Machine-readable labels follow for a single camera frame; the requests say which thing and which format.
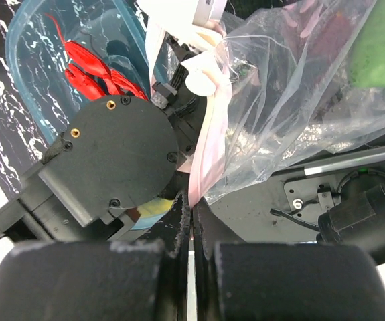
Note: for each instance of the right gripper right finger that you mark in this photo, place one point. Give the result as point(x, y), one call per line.
point(274, 281)

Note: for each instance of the red fake apple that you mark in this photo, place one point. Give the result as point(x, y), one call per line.
point(330, 40)

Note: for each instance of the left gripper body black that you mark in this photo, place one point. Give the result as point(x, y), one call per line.
point(184, 109)

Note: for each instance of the yellow fake fruit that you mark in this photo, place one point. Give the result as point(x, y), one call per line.
point(156, 207)

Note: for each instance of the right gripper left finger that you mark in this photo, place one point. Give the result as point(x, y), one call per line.
point(101, 280)

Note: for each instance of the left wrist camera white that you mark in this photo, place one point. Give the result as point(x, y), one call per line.
point(194, 23)

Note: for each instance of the clear zip top bag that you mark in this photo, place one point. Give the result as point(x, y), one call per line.
point(268, 107)

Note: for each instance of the blue plastic container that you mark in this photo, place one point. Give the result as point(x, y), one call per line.
point(37, 58)

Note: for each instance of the green fake vegetable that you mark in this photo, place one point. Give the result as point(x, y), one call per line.
point(367, 60)

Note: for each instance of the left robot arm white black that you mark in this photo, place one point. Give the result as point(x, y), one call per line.
point(119, 165)

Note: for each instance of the red fake lobster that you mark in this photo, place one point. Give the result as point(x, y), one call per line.
point(94, 76)

